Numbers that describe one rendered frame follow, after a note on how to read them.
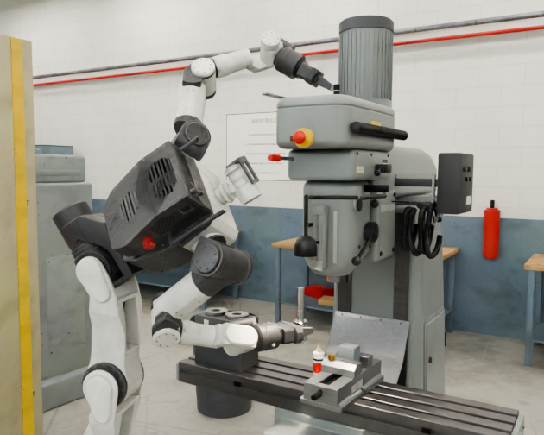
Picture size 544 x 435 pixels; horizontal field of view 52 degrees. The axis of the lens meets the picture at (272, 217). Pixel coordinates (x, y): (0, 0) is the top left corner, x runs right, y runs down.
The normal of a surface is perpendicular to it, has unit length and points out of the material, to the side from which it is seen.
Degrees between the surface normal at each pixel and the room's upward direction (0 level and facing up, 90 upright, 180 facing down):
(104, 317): 114
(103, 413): 90
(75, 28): 90
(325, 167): 90
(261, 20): 90
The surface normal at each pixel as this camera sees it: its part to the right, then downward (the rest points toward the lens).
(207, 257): -0.53, -0.25
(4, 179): 0.85, 0.05
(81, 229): -0.21, 0.08
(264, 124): -0.52, 0.07
